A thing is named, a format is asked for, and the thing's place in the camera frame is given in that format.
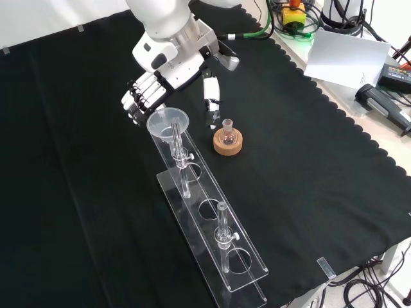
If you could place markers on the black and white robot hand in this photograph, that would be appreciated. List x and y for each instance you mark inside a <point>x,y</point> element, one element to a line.
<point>180,69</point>

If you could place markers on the translucent plastic funnel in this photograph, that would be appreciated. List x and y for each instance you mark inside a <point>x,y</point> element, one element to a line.
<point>160,123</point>

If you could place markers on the clear acrylic funnel stand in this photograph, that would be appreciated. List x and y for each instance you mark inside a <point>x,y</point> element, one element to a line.
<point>196,192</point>

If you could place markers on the small round-bottom glass flask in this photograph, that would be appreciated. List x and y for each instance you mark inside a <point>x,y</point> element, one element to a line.
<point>228,138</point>

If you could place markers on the yellow stop button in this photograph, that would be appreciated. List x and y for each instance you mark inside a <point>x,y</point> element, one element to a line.
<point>293,16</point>

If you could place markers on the black cloth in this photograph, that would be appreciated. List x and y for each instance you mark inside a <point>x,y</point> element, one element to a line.
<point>289,160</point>

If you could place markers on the pale board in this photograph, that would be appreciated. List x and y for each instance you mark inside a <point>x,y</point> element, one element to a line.
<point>343,54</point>

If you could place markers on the black handheld device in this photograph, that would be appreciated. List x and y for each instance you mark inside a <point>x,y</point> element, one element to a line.
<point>375,101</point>

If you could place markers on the black power adapter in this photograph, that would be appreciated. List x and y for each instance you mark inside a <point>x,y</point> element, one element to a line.
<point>396,75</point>

